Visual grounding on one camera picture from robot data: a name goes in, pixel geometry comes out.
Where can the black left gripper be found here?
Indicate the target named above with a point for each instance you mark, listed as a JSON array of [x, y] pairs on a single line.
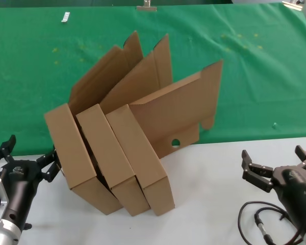
[[20, 183]]

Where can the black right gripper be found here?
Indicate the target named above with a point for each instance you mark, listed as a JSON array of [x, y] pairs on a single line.
[[295, 191]]

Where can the brown cardboard mailer box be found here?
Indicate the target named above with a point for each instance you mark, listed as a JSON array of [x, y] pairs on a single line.
[[102, 143], [66, 143], [132, 148]]

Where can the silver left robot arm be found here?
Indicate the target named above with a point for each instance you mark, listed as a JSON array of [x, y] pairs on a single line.
[[5, 233]]

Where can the small shiny scrap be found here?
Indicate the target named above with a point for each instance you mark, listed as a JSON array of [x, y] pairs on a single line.
[[275, 125]]

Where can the blurred cardboard flap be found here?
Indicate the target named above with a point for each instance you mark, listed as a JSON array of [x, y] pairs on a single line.
[[244, 89]]

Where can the small white label strip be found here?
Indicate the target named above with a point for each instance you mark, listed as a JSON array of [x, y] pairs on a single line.
[[65, 17]]

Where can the metal table clip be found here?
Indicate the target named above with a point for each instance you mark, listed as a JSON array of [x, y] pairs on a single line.
[[293, 5], [146, 8]]

